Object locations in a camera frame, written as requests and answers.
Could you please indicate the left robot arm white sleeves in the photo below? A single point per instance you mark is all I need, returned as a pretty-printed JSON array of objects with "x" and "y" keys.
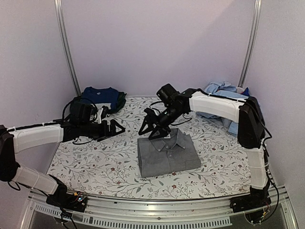
[{"x": 16, "y": 140}]

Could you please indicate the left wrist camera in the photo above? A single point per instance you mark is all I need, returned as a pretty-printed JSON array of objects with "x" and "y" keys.
[{"x": 101, "y": 114}]

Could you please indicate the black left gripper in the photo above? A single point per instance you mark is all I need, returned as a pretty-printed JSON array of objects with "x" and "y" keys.
[{"x": 106, "y": 134}]

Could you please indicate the robot arm white sleeves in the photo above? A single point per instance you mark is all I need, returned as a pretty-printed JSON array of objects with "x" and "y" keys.
[
  {"x": 252, "y": 132},
  {"x": 16, "y": 140}
]

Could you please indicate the dark green plaid garment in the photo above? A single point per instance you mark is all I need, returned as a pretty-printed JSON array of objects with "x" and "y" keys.
[{"x": 120, "y": 104}]

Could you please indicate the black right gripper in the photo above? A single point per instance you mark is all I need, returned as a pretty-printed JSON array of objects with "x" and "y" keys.
[{"x": 162, "y": 128}]

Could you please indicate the right aluminium frame post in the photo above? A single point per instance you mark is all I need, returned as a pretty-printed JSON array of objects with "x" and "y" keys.
[{"x": 251, "y": 42}]

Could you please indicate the floral patterned table cloth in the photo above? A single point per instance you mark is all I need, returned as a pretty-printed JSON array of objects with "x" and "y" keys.
[{"x": 110, "y": 167}]

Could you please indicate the aluminium front rail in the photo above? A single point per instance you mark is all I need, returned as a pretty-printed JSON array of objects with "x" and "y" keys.
[{"x": 121, "y": 213}]

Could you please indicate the grey button-up shirt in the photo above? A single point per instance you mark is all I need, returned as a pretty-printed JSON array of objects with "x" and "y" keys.
[{"x": 161, "y": 156}]

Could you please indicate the right robot arm white sleeves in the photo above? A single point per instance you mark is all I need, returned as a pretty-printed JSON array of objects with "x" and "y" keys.
[{"x": 252, "y": 132}]

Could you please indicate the left aluminium frame post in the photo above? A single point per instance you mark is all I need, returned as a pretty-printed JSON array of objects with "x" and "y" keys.
[{"x": 66, "y": 47}]

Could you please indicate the aluminium frame post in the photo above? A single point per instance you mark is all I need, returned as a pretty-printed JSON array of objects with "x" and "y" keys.
[
  {"x": 66, "y": 47},
  {"x": 251, "y": 42}
]

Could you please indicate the light blue shirt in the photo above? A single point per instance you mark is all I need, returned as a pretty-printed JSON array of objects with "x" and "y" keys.
[{"x": 225, "y": 89}]

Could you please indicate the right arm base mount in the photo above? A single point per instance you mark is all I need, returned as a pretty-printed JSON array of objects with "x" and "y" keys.
[{"x": 257, "y": 198}]

